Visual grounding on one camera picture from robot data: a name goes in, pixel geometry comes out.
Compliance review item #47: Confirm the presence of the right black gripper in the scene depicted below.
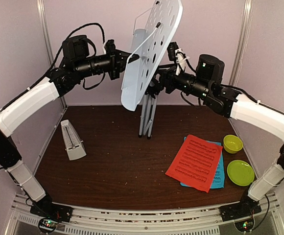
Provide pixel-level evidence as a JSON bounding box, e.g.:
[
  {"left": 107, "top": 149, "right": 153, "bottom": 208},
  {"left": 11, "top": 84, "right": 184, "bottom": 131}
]
[{"left": 145, "top": 63, "right": 211, "bottom": 100}]

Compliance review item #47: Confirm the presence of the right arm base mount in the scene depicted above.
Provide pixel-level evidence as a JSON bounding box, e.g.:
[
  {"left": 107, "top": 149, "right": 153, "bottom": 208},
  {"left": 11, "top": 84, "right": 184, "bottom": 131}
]
[{"left": 219, "top": 203, "right": 261, "bottom": 233}]

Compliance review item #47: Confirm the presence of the right aluminium corner post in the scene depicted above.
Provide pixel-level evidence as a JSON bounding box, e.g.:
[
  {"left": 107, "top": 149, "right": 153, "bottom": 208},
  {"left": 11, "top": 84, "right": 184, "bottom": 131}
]
[{"left": 229, "top": 0, "right": 254, "bottom": 86}]

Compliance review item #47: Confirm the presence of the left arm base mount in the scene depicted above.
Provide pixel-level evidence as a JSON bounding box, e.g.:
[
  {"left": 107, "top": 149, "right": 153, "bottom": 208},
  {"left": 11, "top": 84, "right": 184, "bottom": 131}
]
[{"left": 30, "top": 203, "right": 73, "bottom": 235}]

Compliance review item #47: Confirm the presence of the green plate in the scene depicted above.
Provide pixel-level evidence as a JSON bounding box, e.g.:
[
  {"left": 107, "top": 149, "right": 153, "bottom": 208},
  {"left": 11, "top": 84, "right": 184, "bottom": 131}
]
[{"left": 227, "top": 160, "right": 255, "bottom": 187}]

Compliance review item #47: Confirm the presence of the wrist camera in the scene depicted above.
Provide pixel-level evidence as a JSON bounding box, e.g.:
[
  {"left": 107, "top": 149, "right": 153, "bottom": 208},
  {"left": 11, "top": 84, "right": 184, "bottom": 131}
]
[
  {"left": 167, "top": 42, "right": 188, "bottom": 75},
  {"left": 103, "top": 39, "right": 116, "bottom": 54}
]

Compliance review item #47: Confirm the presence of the aluminium corner post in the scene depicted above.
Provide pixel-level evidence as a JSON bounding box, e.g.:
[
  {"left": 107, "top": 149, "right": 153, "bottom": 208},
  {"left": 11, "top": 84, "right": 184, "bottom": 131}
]
[
  {"left": 36, "top": 0, "right": 68, "bottom": 116},
  {"left": 229, "top": 0, "right": 254, "bottom": 86}
]

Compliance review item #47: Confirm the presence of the aluminium front rail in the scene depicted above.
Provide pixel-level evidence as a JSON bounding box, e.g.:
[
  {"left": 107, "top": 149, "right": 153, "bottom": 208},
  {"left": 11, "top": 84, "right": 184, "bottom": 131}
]
[{"left": 3, "top": 193, "right": 284, "bottom": 235}]

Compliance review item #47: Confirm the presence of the left aluminium corner post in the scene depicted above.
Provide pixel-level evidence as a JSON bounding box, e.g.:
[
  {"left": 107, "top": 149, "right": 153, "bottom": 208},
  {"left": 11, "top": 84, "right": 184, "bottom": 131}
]
[{"left": 36, "top": 0, "right": 68, "bottom": 116}]

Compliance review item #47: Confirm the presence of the green bowl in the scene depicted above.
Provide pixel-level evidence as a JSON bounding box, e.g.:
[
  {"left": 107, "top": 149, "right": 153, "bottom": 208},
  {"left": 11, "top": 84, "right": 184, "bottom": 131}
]
[{"left": 223, "top": 135, "right": 243, "bottom": 154}]

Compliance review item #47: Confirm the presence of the red sheet music mat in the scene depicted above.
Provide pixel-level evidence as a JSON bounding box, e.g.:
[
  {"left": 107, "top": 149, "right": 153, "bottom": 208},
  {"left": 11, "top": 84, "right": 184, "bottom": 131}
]
[{"left": 165, "top": 134, "right": 224, "bottom": 194}]

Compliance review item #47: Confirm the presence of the grey music stand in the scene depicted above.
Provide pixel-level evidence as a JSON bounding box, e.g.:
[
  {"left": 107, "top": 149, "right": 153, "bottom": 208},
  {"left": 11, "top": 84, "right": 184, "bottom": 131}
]
[{"left": 121, "top": 0, "right": 183, "bottom": 138}]

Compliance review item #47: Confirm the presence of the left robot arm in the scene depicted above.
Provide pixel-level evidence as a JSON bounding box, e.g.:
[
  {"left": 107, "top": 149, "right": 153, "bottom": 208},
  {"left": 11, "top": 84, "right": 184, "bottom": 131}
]
[{"left": 0, "top": 35, "right": 139, "bottom": 217}]

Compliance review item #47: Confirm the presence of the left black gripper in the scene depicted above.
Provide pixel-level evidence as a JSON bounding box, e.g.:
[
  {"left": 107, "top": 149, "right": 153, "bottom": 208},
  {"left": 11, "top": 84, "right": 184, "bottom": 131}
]
[{"left": 73, "top": 42, "right": 139, "bottom": 78}]

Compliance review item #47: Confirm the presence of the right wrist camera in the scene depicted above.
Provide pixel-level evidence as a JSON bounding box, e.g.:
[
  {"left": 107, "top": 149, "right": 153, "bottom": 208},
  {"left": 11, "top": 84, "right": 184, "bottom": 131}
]
[{"left": 167, "top": 42, "right": 188, "bottom": 75}]

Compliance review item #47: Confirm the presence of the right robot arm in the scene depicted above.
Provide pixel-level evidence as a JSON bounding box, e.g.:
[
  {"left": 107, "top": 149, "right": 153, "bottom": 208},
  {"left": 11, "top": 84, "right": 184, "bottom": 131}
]
[{"left": 156, "top": 54, "right": 284, "bottom": 216}]

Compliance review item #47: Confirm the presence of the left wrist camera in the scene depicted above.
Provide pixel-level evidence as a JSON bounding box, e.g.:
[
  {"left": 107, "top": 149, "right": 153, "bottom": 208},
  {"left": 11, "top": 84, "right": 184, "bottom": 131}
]
[{"left": 103, "top": 39, "right": 116, "bottom": 54}]

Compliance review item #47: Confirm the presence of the grey metronome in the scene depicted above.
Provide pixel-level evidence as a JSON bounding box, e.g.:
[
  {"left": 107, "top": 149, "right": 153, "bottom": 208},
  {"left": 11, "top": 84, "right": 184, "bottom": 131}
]
[{"left": 61, "top": 119, "right": 86, "bottom": 161}]

